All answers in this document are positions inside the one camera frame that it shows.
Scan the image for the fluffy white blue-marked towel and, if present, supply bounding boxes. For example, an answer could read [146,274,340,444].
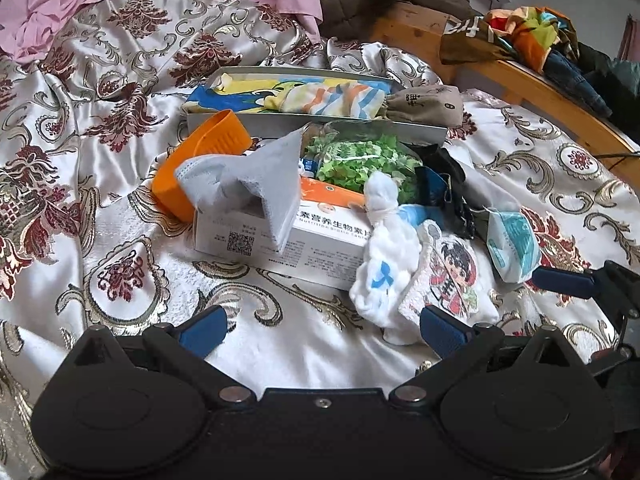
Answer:
[348,205,426,346]

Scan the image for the clear bag of green pieces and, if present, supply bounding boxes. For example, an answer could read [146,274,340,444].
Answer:
[300,120,426,203]

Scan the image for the pink curtain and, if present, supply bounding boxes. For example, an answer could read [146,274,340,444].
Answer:
[617,15,640,63]

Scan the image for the black cable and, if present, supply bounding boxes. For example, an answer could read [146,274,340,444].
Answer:
[595,147,640,161]

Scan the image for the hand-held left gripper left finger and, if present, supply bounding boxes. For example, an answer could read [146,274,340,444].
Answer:
[60,305,256,407]

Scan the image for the blue jeans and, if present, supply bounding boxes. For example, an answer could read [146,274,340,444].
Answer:
[542,50,613,118]

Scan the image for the grey knitted cloth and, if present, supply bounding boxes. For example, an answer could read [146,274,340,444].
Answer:
[174,127,307,256]

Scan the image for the grey metal tray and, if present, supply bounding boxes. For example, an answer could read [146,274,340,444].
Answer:
[180,66,448,148]

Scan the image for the beige drawstring pouch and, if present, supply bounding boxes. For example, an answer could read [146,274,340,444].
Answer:
[382,85,465,127]

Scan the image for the black cloth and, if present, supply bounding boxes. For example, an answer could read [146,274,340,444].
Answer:
[402,142,476,241]

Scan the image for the yellow blue cartoon cloth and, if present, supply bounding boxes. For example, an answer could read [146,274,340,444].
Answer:
[182,72,321,116]

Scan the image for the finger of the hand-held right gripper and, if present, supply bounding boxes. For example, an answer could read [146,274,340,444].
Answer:
[531,259,640,320]

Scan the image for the cartoon character white towel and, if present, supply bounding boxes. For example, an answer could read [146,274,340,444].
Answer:
[397,217,501,346]

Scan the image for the orange silicone cup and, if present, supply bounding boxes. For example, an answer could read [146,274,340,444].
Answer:
[151,110,258,223]

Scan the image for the white orange medicine box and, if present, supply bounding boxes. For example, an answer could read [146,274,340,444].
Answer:
[194,177,373,291]

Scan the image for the wooden bed frame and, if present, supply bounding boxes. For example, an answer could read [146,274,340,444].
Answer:
[370,12,640,188]

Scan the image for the colourful patchwork cloth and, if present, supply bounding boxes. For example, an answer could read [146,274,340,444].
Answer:
[440,6,581,73]

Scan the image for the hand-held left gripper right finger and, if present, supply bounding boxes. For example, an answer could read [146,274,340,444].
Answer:
[391,305,595,406]

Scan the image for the pastel striped cloth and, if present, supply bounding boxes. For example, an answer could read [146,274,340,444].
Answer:
[265,80,393,121]

